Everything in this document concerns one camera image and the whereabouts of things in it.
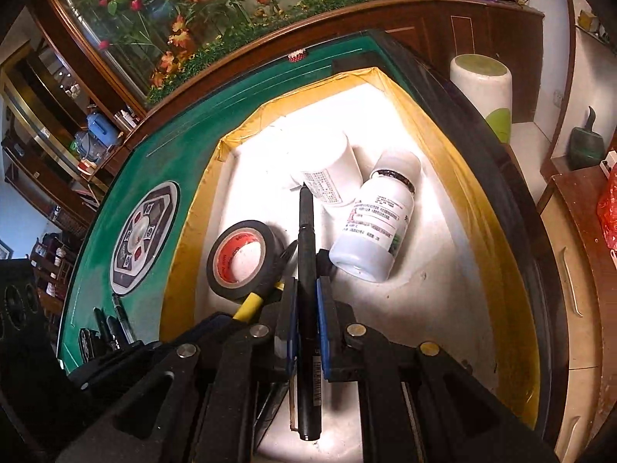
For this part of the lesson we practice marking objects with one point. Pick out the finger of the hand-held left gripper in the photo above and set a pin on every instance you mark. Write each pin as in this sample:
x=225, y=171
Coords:
x=214, y=323

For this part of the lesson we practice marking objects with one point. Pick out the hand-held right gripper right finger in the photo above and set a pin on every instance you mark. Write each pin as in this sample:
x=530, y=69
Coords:
x=322, y=328

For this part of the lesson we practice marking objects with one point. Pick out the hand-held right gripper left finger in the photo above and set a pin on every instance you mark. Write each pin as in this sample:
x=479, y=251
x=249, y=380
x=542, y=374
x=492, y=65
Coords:
x=288, y=308

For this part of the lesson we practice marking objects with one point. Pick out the black tape roll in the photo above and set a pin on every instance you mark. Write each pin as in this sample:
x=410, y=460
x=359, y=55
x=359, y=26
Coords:
x=219, y=287

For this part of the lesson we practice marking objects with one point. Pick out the yellow pen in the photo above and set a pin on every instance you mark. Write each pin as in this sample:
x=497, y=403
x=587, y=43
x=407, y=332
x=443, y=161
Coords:
x=248, y=306

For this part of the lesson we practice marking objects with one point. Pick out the black pen with label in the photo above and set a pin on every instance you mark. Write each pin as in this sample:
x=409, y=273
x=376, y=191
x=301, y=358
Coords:
x=306, y=260

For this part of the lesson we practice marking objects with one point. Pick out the black printed art marker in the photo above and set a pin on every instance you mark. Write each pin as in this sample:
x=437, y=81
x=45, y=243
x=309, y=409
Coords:
x=123, y=320

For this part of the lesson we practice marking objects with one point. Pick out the white labelled medicine bottle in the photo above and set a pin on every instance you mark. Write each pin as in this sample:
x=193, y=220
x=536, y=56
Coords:
x=371, y=241

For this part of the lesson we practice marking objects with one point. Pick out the plain black marker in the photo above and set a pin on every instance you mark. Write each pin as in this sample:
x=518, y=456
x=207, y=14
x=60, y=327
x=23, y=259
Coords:
x=103, y=330

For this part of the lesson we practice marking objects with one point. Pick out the yellow lined tray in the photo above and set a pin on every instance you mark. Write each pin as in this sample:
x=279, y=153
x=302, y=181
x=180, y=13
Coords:
x=434, y=299

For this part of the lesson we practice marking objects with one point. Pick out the white plastic jar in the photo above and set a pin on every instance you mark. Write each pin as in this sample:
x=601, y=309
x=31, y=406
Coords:
x=332, y=164

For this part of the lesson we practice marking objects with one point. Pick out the round table centre emblem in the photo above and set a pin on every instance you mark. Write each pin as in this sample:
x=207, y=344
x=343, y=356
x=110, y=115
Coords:
x=144, y=231

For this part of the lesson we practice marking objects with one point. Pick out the black speaker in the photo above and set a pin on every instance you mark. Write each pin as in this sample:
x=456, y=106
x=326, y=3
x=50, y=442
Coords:
x=21, y=299

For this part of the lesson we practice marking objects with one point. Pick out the small red white object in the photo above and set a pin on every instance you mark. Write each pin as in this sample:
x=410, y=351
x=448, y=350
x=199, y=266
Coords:
x=297, y=55

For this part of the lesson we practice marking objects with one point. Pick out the wooden cabinet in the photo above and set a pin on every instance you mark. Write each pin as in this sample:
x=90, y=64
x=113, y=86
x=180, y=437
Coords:
x=578, y=260

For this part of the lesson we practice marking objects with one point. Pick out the white stool green top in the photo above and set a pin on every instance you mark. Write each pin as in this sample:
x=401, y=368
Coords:
x=477, y=91

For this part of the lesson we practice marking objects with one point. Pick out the glass display with artificial plants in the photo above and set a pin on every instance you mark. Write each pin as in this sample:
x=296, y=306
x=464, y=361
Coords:
x=231, y=9

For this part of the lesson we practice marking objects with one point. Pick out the red plastic bag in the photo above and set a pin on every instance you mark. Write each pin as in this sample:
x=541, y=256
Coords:
x=608, y=212

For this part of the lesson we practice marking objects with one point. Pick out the green ceramic vase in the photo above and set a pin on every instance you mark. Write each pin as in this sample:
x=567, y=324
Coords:
x=585, y=144

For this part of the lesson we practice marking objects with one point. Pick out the small yellow box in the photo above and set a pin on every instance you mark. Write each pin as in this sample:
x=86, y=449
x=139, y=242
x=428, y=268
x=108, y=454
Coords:
x=585, y=19

